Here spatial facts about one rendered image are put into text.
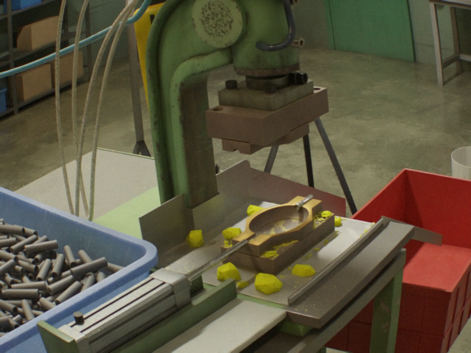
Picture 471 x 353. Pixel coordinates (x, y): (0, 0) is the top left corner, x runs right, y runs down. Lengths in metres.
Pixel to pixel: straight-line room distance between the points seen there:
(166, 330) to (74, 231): 0.35
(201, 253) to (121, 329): 0.32
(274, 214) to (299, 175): 2.97
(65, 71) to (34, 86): 0.44
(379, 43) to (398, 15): 0.43
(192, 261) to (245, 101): 0.26
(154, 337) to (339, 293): 0.27
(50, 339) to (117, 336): 0.10
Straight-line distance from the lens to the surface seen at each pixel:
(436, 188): 2.05
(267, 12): 0.99
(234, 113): 1.00
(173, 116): 1.13
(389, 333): 1.26
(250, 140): 0.99
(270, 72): 1.00
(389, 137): 4.69
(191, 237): 1.15
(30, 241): 1.24
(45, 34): 6.73
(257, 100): 1.00
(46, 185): 1.66
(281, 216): 1.16
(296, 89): 1.03
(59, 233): 1.25
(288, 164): 4.29
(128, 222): 1.28
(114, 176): 1.63
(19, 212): 1.36
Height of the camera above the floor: 1.51
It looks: 21 degrees down
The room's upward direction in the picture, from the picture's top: 6 degrees counter-clockwise
